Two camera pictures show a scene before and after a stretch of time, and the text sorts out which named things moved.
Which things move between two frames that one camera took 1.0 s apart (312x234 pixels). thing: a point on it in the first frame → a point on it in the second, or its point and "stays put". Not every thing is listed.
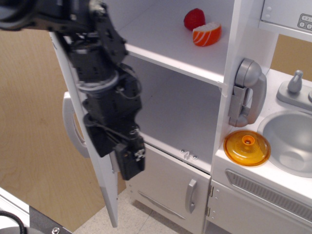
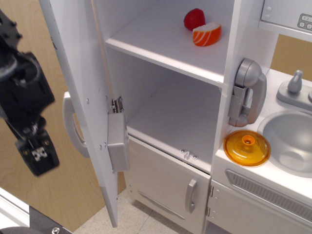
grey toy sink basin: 289,134 stays put
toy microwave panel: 290,18 stays put
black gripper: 117,108 → 25,95
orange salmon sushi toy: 207,34 stays put
